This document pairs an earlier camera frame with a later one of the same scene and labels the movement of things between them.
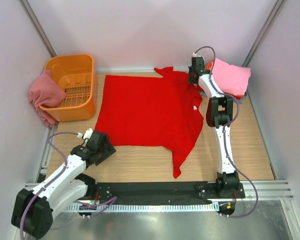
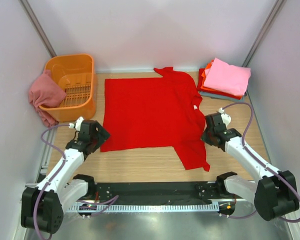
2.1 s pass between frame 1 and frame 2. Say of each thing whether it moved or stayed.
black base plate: stayed
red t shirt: moved
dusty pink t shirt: stayed
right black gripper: moved
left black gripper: moved
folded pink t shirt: stayed
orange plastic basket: stayed
